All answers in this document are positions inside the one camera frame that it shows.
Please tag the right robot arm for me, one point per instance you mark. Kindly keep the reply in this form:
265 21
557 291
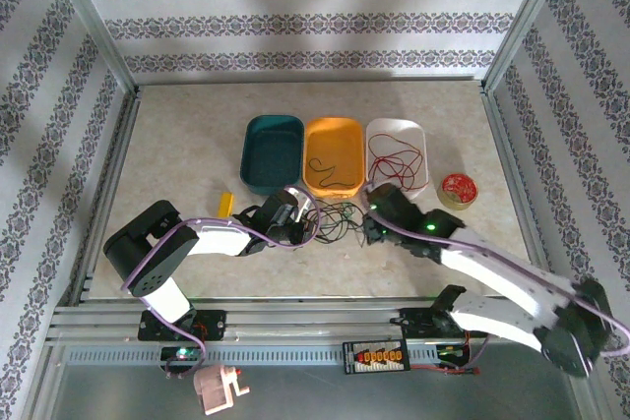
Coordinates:
502 267

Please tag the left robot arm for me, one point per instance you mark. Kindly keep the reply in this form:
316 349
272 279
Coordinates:
147 248

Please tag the white plastic bin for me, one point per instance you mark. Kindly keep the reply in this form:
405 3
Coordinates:
418 184

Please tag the small yellow block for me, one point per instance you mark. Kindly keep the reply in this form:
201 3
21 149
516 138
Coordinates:
226 204

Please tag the round tin with red lid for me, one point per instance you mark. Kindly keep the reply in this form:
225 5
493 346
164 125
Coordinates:
458 191

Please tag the teal plastic bin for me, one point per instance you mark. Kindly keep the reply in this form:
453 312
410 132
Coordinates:
270 144

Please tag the orange plastic bin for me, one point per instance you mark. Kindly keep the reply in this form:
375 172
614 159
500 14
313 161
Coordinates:
334 144

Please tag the black charger board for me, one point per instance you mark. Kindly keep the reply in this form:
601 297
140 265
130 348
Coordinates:
376 357

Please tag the small board with green light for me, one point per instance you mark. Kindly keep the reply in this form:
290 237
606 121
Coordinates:
182 355

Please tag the pink plastic clamp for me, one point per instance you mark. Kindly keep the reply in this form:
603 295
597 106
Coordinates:
214 388

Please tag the aluminium front rail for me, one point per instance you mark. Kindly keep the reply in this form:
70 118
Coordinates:
305 317

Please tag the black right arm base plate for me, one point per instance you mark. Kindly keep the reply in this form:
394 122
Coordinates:
413 321

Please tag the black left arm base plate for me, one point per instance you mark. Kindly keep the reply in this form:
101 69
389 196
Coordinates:
211 324

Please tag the aluminium frame post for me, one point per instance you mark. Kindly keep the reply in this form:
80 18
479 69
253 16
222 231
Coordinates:
529 21
88 21

